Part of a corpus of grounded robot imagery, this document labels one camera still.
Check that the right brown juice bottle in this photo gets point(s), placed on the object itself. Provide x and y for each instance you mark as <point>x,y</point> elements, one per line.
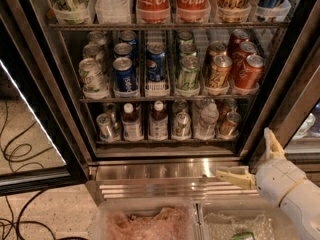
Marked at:
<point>158,122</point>

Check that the silver can bottom left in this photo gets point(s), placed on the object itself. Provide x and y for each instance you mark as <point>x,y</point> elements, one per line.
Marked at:
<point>107,130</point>

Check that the middle red can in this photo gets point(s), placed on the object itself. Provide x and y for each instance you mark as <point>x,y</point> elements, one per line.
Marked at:
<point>240,53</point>

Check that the clear water bottle top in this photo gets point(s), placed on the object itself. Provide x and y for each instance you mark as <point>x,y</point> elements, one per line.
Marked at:
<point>113,11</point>

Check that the stainless steel fridge cabinet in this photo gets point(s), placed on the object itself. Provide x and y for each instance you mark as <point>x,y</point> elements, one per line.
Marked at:
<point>123,169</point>

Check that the left clear plastic bin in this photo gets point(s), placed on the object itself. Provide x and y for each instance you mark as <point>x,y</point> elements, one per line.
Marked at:
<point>160,218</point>

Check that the right clear plastic bin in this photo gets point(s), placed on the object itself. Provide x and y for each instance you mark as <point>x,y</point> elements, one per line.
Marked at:
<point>224,217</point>

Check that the green soda can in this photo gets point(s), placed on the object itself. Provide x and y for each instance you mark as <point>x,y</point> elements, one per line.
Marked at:
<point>189,73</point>
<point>187,49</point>
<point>184,37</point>

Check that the red can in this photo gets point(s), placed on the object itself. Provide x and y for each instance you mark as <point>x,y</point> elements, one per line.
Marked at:
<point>240,53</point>
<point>250,73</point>
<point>236,37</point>

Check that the green label bottle top left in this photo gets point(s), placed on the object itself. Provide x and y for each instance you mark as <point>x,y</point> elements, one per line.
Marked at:
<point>74,11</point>

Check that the rear orange can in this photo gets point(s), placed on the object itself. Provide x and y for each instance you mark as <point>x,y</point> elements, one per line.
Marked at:
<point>214,48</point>

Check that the left brown juice bottle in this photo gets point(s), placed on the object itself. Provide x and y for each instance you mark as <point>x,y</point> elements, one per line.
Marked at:
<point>131,123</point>

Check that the green can in bin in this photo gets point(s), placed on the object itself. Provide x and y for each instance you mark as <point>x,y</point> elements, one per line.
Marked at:
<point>243,236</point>

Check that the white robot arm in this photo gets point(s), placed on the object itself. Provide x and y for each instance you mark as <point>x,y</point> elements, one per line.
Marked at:
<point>302,206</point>

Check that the bottom clear water bottle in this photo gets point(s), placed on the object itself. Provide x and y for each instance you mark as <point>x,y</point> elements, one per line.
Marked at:
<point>205,128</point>

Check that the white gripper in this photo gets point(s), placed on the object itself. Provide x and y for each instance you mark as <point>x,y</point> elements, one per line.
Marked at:
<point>279,181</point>

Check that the front white green can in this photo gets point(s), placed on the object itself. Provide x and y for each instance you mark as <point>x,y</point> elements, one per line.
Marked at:
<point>92,77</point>

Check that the gold label bottle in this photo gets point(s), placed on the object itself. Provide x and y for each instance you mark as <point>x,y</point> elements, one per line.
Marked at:
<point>232,10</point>

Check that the front blue Pepsi can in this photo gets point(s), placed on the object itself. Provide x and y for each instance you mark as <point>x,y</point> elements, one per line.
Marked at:
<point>124,75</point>

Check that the bottom orange can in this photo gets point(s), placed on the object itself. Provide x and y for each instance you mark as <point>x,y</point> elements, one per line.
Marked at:
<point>230,124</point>

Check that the coca-cola bottle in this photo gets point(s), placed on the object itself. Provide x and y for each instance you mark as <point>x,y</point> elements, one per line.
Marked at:
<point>192,0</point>
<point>153,11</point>

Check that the brown juice bottle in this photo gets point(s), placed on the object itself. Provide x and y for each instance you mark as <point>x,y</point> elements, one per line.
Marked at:
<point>131,123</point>
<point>158,122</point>

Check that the rear blue Pepsi can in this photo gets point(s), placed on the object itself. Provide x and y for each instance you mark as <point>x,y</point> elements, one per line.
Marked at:
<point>129,36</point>

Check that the right Coca-Cola bottle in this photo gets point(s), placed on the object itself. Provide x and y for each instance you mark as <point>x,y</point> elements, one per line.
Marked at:
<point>192,0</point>

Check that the clear plastic bin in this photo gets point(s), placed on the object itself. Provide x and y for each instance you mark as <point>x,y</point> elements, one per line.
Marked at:
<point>224,217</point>
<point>160,218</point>

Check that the orange can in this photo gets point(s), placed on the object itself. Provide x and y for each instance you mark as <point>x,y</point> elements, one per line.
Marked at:
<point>214,48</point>
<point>219,70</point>
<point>230,124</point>

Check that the front orange can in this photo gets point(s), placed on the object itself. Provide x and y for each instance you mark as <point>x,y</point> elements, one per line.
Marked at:
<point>219,70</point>

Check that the rear white green can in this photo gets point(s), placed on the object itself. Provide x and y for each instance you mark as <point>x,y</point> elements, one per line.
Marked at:
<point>98,38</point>

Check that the clear water bottle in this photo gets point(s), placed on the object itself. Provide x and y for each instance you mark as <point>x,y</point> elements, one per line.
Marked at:
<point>113,11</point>
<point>205,128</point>

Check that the front red can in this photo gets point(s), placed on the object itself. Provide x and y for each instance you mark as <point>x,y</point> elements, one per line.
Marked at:
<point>250,73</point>

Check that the open glass fridge door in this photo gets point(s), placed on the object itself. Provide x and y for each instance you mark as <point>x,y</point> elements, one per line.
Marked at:
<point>37,149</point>

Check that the left Coca-Cola bottle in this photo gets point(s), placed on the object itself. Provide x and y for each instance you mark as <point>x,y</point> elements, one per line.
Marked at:
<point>153,11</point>

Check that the middle white green can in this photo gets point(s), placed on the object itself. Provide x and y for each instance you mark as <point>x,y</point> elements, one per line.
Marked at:
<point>94,51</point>

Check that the middle blue Pepsi can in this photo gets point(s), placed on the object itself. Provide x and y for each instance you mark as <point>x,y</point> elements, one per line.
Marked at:
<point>123,50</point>

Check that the bottom green white can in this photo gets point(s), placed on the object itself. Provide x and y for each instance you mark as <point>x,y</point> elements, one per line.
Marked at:
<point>182,126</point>

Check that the lone blue Pepsi can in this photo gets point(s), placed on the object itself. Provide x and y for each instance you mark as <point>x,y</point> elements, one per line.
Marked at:
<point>156,61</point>

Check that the rear red can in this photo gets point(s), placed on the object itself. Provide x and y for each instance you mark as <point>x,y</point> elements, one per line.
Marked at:
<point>236,37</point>

